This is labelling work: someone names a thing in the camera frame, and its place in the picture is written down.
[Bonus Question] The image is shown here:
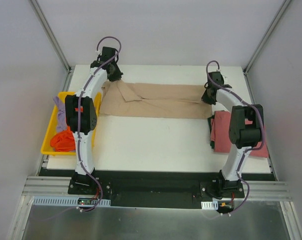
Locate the left white cable duct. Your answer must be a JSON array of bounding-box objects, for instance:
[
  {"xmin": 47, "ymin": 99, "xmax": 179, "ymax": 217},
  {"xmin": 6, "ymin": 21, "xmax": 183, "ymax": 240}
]
[{"xmin": 33, "ymin": 196, "xmax": 111, "ymax": 208}]

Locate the right aluminium frame post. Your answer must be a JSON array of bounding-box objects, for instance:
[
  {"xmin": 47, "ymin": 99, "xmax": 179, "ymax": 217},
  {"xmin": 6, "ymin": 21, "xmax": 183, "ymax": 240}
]
[{"xmin": 242, "ymin": 0, "xmax": 293, "ymax": 76}]

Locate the dark green folded shirt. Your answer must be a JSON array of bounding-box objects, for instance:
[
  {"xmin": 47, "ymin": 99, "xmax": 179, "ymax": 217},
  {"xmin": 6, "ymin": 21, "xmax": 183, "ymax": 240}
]
[{"xmin": 207, "ymin": 115, "xmax": 215, "ymax": 149}]

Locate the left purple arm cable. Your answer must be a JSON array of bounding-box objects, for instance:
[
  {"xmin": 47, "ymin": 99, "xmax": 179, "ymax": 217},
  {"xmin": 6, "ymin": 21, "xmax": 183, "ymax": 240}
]
[{"xmin": 73, "ymin": 36, "xmax": 122, "ymax": 213}]

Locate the front aluminium rail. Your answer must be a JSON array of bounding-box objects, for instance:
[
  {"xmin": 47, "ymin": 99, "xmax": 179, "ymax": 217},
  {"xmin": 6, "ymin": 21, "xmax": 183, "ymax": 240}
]
[{"xmin": 22, "ymin": 176, "xmax": 293, "ymax": 202}]

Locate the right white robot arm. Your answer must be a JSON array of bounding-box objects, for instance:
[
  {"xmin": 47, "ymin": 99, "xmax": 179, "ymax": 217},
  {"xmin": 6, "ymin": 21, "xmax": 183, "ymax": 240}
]
[{"xmin": 202, "ymin": 71, "xmax": 265, "ymax": 200}]

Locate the aluminium frame post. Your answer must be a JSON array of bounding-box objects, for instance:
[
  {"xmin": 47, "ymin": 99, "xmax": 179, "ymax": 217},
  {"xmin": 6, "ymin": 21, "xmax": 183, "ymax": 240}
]
[
  {"xmin": 242, "ymin": 0, "xmax": 293, "ymax": 76},
  {"xmin": 29, "ymin": 0, "xmax": 75, "ymax": 75}
]

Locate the right white cable duct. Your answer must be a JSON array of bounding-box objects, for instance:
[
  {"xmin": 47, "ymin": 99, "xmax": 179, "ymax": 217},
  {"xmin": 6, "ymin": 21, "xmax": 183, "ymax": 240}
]
[{"xmin": 201, "ymin": 201, "xmax": 219, "ymax": 211}]

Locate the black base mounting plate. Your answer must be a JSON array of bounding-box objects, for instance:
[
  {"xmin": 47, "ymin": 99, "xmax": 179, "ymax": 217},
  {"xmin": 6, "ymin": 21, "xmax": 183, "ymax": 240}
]
[{"xmin": 38, "ymin": 167, "xmax": 245, "ymax": 209}]

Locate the lilac t shirt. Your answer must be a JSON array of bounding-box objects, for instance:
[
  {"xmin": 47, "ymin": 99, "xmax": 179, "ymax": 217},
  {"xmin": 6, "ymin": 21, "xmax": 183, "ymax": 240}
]
[{"xmin": 53, "ymin": 96, "xmax": 67, "ymax": 133}]

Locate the folded red t shirt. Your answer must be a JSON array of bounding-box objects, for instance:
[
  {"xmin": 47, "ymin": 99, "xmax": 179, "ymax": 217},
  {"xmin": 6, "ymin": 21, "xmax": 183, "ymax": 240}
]
[{"xmin": 210, "ymin": 110, "xmax": 269, "ymax": 159}]

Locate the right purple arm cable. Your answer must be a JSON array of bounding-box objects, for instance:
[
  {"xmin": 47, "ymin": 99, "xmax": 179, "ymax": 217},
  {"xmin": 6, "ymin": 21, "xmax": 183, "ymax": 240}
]
[{"xmin": 203, "ymin": 60, "xmax": 267, "ymax": 221}]

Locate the left aluminium frame post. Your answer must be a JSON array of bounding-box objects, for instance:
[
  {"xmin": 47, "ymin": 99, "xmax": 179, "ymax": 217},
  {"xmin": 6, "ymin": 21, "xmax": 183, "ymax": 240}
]
[{"xmin": 29, "ymin": 0, "xmax": 75, "ymax": 75}]

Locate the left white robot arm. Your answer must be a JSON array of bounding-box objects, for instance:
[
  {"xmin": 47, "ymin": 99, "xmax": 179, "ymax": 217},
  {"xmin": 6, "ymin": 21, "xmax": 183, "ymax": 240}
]
[{"xmin": 65, "ymin": 47, "xmax": 123, "ymax": 195}]

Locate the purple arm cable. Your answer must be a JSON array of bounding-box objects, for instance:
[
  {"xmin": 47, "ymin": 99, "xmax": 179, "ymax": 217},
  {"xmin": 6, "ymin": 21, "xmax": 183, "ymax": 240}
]
[
  {"xmin": 203, "ymin": 60, "xmax": 267, "ymax": 221},
  {"xmin": 73, "ymin": 36, "xmax": 122, "ymax": 213}
]

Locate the orange t shirt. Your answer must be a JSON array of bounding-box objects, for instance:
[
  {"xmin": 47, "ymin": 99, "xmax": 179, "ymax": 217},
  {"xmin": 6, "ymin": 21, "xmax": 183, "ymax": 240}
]
[{"xmin": 50, "ymin": 127, "xmax": 75, "ymax": 152}]

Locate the beige t shirt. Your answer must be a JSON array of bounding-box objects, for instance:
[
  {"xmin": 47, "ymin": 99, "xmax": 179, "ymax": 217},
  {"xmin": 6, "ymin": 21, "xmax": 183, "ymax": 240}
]
[{"xmin": 99, "ymin": 80, "xmax": 212, "ymax": 120}]

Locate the white cable duct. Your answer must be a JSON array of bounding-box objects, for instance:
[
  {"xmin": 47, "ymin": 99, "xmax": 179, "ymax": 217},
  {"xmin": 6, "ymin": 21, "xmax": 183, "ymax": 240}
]
[
  {"xmin": 201, "ymin": 201, "xmax": 219, "ymax": 211},
  {"xmin": 33, "ymin": 196, "xmax": 111, "ymax": 208}
]

